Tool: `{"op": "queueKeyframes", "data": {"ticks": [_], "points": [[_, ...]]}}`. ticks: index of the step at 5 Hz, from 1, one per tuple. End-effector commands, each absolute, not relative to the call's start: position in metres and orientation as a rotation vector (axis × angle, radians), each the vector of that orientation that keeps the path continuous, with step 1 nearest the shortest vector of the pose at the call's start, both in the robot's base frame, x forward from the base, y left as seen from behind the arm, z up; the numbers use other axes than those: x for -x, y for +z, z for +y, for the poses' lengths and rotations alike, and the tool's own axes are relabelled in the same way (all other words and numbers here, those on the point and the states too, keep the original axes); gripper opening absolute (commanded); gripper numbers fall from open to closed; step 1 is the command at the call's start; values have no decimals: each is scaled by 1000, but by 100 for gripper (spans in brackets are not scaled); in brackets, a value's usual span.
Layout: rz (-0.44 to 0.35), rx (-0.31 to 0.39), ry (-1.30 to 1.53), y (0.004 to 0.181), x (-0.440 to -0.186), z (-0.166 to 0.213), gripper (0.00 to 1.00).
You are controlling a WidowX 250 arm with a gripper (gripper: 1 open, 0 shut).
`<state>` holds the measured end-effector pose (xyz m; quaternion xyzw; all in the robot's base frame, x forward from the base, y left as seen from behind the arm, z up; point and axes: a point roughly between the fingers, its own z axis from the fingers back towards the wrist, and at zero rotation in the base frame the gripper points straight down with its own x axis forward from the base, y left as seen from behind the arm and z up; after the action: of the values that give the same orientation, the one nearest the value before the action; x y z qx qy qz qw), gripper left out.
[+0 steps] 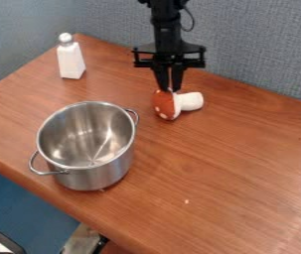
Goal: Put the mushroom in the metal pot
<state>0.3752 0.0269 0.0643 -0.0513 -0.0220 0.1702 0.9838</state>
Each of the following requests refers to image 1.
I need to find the grey table leg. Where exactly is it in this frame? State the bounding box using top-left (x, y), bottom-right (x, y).
top-left (61, 223), bottom-right (109, 254)

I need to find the white salt shaker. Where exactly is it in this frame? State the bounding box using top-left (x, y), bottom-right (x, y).
top-left (58, 33), bottom-right (86, 79)

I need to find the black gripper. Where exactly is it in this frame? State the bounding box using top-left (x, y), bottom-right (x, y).
top-left (132, 42), bottom-right (207, 92)

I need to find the stainless steel pot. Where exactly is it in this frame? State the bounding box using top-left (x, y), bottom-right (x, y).
top-left (30, 101), bottom-right (140, 191)

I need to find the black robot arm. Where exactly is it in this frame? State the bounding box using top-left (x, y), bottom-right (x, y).
top-left (132, 0), bottom-right (207, 92)

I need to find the red and white toy mushroom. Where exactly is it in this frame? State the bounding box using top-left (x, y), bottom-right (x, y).
top-left (152, 89), bottom-right (205, 120)

